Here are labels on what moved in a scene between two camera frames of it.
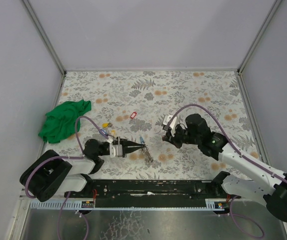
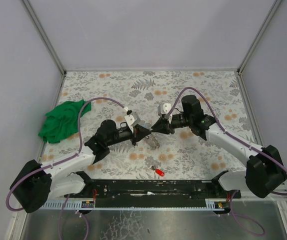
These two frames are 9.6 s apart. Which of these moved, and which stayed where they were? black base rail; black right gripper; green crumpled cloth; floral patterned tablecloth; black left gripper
Moved: black right gripper; black left gripper
Stayed: floral patterned tablecloth; black base rail; green crumpled cloth
